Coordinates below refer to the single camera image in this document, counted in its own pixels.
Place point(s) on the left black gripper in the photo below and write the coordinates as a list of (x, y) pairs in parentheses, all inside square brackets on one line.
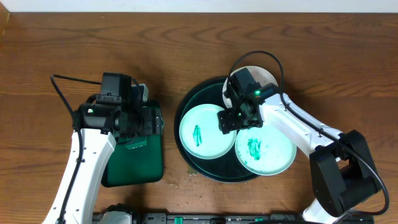
[(156, 121)]

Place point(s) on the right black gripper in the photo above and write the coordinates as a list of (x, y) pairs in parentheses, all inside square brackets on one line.
[(227, 122)]

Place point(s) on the green scouring sponge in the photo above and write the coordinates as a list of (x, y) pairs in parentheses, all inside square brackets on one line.
[(136, 142)]

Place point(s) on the mint plate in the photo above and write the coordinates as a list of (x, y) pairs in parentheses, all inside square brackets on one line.
[(200, 134), (264, 151)]

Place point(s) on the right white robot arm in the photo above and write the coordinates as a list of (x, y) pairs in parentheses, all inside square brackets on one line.
[(342, 168)]

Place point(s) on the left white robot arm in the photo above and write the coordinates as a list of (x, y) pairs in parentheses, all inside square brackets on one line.
[(106, 159)]

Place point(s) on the rectangular green tray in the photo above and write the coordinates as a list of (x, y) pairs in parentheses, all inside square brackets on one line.
[(134, 166)]

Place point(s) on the round black tray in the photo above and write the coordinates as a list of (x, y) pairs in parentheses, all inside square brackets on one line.
[(226, 168)]

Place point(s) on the white plate with green streaks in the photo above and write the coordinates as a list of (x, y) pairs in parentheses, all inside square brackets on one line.
[(260, 75)]

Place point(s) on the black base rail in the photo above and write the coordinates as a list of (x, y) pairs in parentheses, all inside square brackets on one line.
[(162, 218)]

